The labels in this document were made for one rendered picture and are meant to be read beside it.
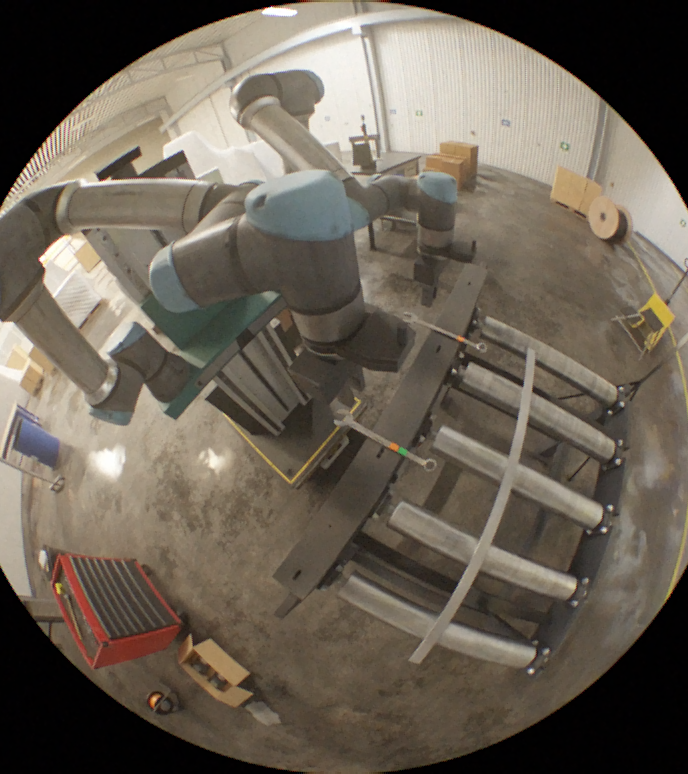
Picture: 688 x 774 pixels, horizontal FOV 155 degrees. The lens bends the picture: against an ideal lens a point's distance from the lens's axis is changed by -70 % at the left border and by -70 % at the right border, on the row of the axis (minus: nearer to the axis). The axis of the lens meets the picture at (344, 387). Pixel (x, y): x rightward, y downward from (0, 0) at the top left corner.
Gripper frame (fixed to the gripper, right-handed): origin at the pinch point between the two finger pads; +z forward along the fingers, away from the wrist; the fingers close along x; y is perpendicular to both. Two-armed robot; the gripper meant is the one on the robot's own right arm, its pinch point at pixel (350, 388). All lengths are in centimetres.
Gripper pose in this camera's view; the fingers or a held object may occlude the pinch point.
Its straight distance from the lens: 40.8
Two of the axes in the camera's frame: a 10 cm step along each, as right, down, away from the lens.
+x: -5.4, 7.7, -3.3
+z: 1.5, 4.8, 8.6
